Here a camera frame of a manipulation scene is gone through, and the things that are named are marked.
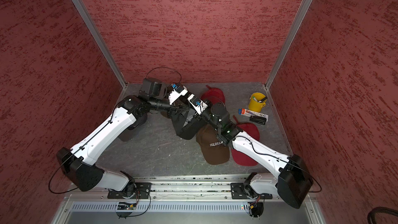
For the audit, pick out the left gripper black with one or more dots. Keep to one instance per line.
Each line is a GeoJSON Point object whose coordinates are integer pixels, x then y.
{"type": "Point", "coordinates": [181, 107]}

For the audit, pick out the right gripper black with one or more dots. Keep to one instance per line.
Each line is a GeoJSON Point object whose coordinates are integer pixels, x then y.
{"type": "Point", "coordinates": [198, 116]}

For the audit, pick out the black cap front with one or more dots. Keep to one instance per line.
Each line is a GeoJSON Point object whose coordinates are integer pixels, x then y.
{"type": "Point", "coordinates": [184, 130]}

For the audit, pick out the brown cap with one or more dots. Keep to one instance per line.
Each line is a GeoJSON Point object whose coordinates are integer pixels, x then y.
{"type": "Point", "coordinates": [213, 150]}

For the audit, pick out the dark grey cap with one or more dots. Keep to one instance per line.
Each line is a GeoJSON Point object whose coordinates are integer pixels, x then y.
{"type": "Point", "coordinates": [128, 133]}

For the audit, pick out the red cap with white logo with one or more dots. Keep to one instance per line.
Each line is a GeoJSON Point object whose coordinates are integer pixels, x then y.
{"type": "Point", "coordinates": [239, 156]}

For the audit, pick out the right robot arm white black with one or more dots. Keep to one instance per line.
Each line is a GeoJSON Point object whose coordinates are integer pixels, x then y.
{"type": "Point", "coordinates": [292, 181]}

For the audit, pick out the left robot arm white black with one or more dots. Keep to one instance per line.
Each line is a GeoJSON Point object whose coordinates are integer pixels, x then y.
{"type": "Point", "coordinates": [78, 163]}

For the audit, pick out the white staples box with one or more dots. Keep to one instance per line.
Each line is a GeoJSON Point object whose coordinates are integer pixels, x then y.
{"type": "Point", "coordinates": [249, 113]}

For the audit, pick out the yellow plastic bucket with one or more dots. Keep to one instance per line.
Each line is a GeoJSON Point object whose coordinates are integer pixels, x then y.
{"type": "Point", "coordinates": [254, 105]}

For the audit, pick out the black stapler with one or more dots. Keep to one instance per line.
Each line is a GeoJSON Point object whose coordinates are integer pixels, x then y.
{"type": "Point", "coordinates": [258, 119]}

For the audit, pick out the black marker in bucket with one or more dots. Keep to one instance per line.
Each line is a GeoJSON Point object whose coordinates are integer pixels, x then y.
{"type": "Point", "coordinates": [263, 100]}

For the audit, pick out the left corner aluminium profile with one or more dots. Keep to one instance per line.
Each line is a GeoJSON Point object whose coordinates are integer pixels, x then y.
{"type": "Point", "coordinates": [85, 15]}

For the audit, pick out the corner aluminium profile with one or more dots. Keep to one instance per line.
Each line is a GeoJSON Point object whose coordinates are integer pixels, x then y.
{"type": "Point", "coordinates": [85, 15]}
{"type": "Point", "coordinates": [297, 21]}

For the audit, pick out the right corner aluminium profile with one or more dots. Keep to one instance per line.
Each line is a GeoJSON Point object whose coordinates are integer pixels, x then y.
{"type": "Point", "coordinates": [297, 21]}

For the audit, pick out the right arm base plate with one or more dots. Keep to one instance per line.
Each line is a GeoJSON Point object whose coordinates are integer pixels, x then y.
{"type": "Point", "coordinates": [245, 191]}

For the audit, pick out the aluminium rail frame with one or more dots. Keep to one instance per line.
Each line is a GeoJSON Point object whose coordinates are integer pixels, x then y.
{"type": "Point", "coordinates": [196, 199]}

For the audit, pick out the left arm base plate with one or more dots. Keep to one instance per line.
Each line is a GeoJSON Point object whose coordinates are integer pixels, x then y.
{"type": "Point", "coordinates": [132, 191]}

